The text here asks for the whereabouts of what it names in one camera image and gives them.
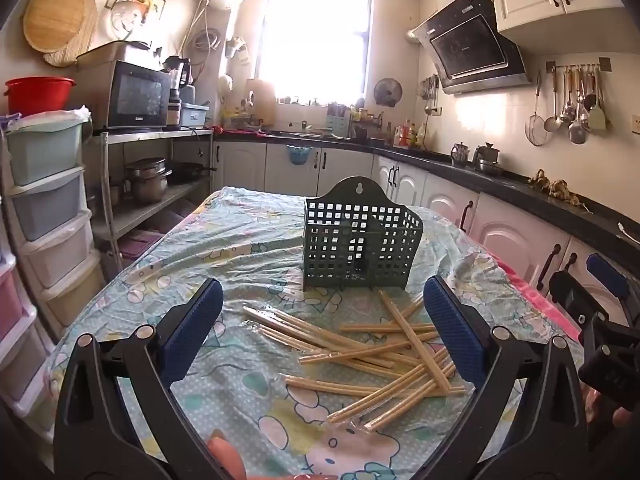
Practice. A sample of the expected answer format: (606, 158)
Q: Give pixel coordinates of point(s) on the cluster of condiment bottles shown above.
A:
(407, 135)

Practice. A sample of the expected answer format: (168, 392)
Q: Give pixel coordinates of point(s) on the person's left hand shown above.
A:
(227, 460)

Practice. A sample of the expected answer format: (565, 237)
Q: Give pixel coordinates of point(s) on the blender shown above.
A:
(177, 80)

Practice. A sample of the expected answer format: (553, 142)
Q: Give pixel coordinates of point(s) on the pastel plastic drawer tower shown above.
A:
(47, 190)

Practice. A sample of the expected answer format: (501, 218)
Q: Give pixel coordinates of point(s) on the utensil hanging rail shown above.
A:
(575, 66)

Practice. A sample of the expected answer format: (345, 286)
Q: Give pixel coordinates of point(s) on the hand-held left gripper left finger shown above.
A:
(197, 325)

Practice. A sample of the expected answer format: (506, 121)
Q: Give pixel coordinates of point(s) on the metal shelf rack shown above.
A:
(145, 210)

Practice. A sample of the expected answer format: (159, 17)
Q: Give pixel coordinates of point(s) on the cartoon cat printed tablecloth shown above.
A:
(250, 255)

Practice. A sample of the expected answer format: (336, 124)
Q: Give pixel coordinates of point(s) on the blue plastic box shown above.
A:
(194, 115)

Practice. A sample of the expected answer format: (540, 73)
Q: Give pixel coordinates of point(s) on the pale green organizer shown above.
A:
(337, 122)

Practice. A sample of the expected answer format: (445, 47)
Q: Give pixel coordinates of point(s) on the green plastic utensil basket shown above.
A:
(350, 260)

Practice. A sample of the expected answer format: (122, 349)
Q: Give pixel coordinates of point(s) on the black range hood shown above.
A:
(470, 45)

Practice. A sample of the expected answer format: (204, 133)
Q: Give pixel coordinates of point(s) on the small wall fan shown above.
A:
(388, 92)

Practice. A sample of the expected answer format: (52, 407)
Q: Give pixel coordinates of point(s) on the white wall-mounted holder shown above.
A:
(237, 50)

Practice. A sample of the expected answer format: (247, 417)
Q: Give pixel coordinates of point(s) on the dish drying rack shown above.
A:
(367, 125)

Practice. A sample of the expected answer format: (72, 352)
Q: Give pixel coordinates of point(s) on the round bamboo sieve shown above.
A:
(55, 12)

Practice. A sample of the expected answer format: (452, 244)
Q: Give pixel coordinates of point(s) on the black kitchen countertop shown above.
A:
(550, 200)

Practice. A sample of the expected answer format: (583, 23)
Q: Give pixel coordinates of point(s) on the purple lidded box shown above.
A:
(140, 245)

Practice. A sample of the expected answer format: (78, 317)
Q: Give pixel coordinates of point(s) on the person's right hand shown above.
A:
(602, 412)

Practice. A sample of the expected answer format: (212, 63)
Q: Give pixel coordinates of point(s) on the pink cloth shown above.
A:
(525, 285)

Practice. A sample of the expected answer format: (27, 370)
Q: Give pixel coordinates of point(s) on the ginger root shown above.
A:
(555, 187)

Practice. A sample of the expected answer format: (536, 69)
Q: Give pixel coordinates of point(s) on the window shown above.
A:
(315, 40)

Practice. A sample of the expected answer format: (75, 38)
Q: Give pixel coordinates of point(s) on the row of hanging metal ladles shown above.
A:
(576, 130)

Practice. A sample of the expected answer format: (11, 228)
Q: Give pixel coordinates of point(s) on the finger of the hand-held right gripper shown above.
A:
(570, 295)
(609, 275)

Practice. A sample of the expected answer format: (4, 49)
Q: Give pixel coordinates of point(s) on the small metal kettle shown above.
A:
(459, 155)

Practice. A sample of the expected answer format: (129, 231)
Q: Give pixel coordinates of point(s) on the black microwave oven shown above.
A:
(130, 95)

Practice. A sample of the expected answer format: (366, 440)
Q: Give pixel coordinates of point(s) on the pink plastic drawer tower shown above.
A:
(15, 320)

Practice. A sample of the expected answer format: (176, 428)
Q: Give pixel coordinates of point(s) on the blue hanging bin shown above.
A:
(300, 155)

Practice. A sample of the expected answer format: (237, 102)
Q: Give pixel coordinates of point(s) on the bunch of chopsticks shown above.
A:
(350, 352)

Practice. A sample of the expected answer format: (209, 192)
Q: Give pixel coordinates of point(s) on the glass pot lid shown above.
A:
(127, 20)

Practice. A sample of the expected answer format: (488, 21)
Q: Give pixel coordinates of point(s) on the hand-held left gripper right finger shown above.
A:
(452, 330)

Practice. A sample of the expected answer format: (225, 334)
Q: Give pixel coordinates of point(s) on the wooden cutting board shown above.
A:
(260, 105)

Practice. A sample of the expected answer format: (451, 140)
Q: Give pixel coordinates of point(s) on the round woven straw mat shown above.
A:
(62, 59)

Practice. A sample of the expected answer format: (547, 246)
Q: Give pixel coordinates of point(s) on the stainless steel pot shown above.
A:
(147, 182)

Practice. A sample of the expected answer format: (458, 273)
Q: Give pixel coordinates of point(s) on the green spatula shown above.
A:
(597, 117)

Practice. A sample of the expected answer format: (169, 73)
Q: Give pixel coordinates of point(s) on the black frying pan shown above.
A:
(190, 170)

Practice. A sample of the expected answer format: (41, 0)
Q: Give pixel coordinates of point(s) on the wall socket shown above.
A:
(635, 125)

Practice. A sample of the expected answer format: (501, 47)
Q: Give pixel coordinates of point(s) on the red plastic bucket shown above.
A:
(40, 95)

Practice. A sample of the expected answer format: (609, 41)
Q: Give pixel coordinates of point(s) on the cluster of small hanging utensils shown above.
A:
(430, 90)

